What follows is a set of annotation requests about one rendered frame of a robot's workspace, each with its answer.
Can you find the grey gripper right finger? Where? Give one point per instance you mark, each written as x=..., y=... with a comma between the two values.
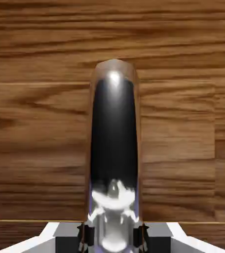
x=159, y=237

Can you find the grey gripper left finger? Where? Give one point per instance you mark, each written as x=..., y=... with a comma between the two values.
x=67, y=237

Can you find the wooden cabinet door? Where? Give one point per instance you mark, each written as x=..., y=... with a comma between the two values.
x=35, y=118

